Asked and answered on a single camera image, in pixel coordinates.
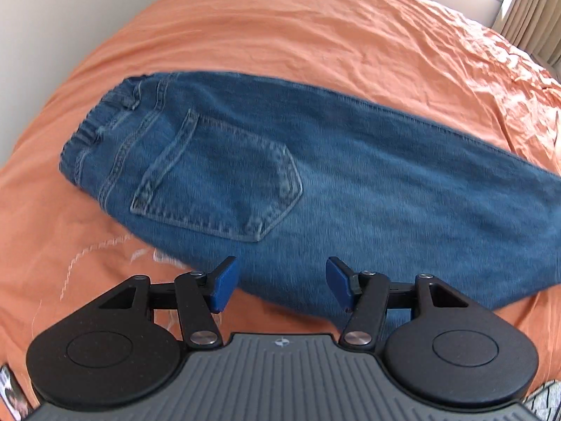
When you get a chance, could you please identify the blue denim pants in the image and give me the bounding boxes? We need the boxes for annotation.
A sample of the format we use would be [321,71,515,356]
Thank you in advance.
[59,70,561,329]

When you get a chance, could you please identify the orange bed sheet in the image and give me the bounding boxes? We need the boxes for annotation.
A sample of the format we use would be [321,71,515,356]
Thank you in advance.
[0,0,561,421]

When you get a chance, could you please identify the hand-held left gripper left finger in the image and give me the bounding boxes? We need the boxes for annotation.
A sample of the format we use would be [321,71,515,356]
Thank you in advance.
[99,256,239,350]

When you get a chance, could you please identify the black white patterned cloth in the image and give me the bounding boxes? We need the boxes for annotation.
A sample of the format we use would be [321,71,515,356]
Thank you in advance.
[0,363,31,421]
[522,379,561,421]

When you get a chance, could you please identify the beige curtain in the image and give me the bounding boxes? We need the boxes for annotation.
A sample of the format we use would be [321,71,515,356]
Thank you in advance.
[493,0,561,71]

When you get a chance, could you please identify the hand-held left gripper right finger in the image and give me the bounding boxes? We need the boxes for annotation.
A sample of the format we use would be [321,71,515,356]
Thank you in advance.
[325,256,472,354]

